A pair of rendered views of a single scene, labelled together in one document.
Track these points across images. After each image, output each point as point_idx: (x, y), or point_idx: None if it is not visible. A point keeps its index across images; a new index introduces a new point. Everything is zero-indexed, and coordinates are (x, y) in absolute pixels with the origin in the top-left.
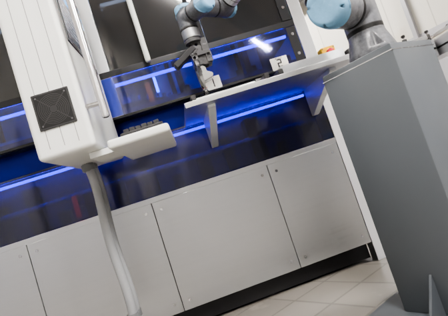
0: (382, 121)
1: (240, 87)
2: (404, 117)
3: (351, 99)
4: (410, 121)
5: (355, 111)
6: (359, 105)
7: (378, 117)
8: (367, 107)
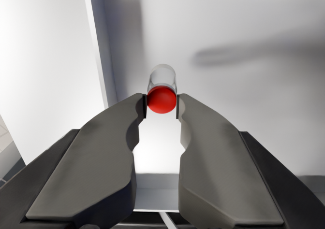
0: (11, 149)
1: (12, 136)
2: (1, 154)
3: (6, 163)
4: (2, 151)
5: (15, 153)
6: (7, 158)
7: (9, 151)
8: (6, 158)
